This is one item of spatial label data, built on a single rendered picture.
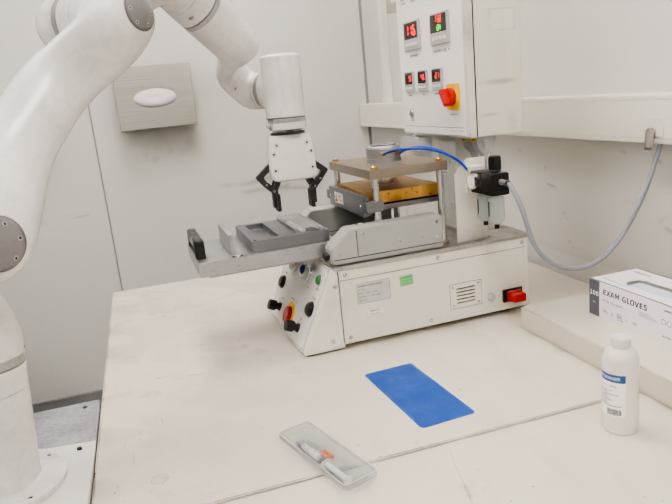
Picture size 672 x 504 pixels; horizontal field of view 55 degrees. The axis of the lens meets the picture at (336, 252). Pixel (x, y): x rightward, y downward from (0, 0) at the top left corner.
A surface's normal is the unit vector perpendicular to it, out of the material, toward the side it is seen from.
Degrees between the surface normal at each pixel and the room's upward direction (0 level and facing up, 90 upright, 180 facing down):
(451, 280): 90
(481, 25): 90
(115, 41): 117
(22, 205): 72
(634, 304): 87
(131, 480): 0
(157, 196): 90
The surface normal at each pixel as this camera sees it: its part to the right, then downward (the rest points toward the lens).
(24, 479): 0.93, 0.04
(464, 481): -0.10, -0.97
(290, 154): 0.32, 0.20
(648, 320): -0.95, 0.16
